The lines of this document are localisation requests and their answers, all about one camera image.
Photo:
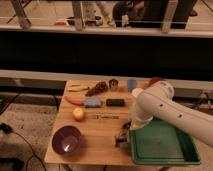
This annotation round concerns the small metal cup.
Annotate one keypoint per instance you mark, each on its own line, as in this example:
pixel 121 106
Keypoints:
pixel 113 84

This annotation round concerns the green plastic tray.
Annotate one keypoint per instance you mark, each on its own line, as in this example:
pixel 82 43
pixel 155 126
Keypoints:
pixel 160 143

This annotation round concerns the wooden table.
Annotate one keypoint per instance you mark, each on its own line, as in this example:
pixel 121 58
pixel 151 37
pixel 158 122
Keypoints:
pixel 98 135

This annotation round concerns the bunch of dark grapes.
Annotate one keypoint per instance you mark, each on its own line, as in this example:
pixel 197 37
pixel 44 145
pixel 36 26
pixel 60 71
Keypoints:
pixel 100 87

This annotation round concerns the red bowl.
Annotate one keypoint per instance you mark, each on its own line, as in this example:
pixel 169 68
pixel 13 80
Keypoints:
pixel 154 80

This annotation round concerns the blue cup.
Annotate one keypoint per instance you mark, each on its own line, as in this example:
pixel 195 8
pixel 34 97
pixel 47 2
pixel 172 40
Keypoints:
pixel 131 84

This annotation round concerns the yellow banana toy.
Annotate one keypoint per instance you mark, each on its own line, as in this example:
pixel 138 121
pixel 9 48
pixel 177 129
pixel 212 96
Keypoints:
pixel 77 88

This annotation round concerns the blue sponge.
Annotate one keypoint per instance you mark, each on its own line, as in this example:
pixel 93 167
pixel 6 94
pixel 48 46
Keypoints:
pixel 92 102

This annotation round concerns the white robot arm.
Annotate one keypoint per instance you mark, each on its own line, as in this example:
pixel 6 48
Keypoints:
pixel 156 101

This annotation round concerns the black rectangular block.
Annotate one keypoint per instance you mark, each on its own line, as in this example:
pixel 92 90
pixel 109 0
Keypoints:
pixel 115 102

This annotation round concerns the white cup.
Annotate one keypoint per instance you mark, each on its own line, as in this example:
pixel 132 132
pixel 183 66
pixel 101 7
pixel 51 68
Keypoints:
pixel 136 92

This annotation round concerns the purple bowl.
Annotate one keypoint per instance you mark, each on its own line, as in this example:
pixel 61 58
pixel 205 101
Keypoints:
pixel 66 140

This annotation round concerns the metal fork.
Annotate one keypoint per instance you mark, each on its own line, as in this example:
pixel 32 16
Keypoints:
pixel 106 117

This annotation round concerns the yellow apple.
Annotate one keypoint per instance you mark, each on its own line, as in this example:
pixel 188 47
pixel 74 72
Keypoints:
pixel 78 114

